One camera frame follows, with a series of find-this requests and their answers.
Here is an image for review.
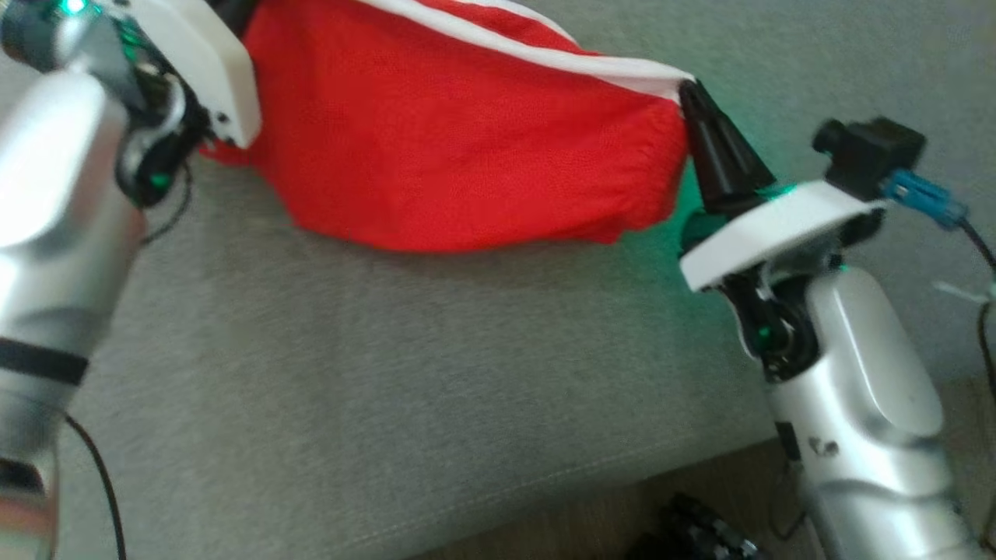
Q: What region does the red shirt with white sleeve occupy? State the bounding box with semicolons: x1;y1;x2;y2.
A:
198;0;697;254

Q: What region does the blue right camera connector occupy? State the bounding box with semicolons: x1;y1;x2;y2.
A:
883;170;970;231

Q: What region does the black right camera cable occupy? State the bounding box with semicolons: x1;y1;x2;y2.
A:
953;218;996;545

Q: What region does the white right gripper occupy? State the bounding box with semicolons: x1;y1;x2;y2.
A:
679;80;888;293

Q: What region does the white zip tie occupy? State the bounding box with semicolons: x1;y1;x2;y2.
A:
934;280;996;306

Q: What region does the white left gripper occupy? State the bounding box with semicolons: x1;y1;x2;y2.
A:
117;0;262;149

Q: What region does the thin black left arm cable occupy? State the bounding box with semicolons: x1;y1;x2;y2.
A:
140;159;195;247

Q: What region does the black left camera cable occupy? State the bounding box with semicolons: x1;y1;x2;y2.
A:
64;415;128;560

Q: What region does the grey sofa seat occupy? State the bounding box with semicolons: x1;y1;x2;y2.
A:
0;0;996;560

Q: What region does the black camera cable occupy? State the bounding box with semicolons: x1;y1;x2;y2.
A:
64;415;128;560
953;218;996;545

